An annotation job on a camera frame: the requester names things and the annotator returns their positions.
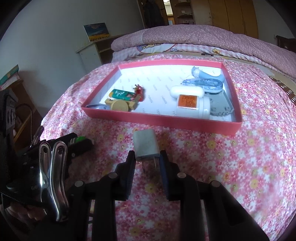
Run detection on grey metal mounting plate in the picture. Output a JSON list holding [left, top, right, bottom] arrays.
[[205, 90, 234, 116]]

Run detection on blue transparent correction tape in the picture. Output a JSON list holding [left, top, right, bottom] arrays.
[[181, 78, 223, 94]]

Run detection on pink shallow cardboard box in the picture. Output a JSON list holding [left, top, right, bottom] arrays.
[[82, 59, 242, 135]]

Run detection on round wooden cylinder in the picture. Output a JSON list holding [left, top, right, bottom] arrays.
[[110, 99, 129, 112]]

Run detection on folded pink quilt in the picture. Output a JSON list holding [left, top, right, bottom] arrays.
[[111, 25, 295, 78]]

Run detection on pink floral bed sheet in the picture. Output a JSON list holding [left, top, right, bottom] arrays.
[[42, 58, 295, 240]]

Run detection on red haired toy figure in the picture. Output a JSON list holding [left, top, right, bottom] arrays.
[[133, 84, 144, 102]]

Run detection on stack of books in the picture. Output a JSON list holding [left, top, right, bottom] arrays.
[[0, 65, 20, 90]]

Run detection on wooden comb shaped block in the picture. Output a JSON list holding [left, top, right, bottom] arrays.
[[105, 98, 139, 111]]

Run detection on white bedside shelf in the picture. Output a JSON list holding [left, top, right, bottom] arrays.
[[76, 35, 122, 74]]

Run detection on wooden wardrobe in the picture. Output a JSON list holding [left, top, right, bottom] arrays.
[[191, 0, 258, 39]]

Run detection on blue white curved toy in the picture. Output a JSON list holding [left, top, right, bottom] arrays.
[[191, 66, 225, 82]]

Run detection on white USB wall charger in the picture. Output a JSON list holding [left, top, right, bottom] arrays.
[[133, 129, 160, 170]]

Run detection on blue yellow picture card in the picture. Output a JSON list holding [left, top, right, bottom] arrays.
[[84, 23, 110, 42]]

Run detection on white bottle orange label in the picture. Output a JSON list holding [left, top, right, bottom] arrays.
[[176, 95, 211, 120]]

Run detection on dark wooden headboard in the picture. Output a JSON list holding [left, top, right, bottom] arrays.
[[276, 35, 296, 53]]

